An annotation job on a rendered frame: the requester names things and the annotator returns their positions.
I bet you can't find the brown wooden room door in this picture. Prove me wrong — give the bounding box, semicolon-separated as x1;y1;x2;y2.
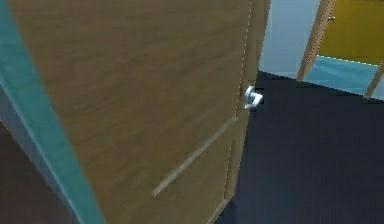
5;0;272;224

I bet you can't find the yellow room door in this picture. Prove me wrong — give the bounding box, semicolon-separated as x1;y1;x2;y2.
318;0;384;66

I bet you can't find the silver door handle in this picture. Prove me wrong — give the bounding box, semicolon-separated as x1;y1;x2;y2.
242;85;265;110

